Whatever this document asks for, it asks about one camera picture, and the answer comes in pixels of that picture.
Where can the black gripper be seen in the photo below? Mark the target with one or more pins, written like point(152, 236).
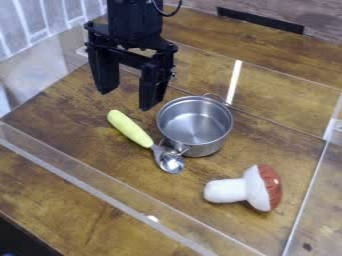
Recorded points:
point(130, 40)

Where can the small steel pot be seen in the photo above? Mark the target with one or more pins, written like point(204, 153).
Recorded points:
point(195, 124)

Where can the green handled metal spoon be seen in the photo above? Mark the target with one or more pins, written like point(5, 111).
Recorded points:
point(170, 162)

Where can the plush red white mushroom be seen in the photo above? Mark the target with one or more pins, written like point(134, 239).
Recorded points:
point(258, 187)

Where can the clear acrylic enclosure wall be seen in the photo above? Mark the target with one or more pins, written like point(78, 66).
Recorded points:
point(83, 187)

